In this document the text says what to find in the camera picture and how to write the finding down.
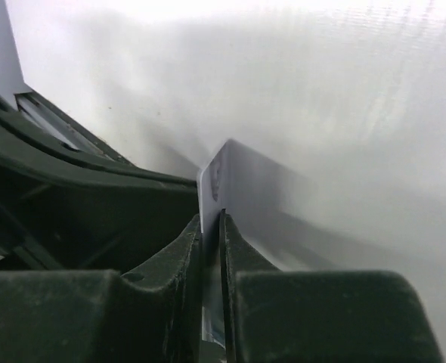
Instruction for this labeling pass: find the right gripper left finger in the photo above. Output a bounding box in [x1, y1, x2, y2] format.
[0, 217, 202, 362]

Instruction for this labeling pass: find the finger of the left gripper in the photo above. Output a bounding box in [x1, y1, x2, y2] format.
[0, 97, 198, 271]

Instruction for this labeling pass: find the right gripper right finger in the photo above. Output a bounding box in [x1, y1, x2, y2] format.
[218, 213, 444, 362]

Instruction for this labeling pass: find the silver diamond print card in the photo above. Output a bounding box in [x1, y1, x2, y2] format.
[197, 139, 279, 346]

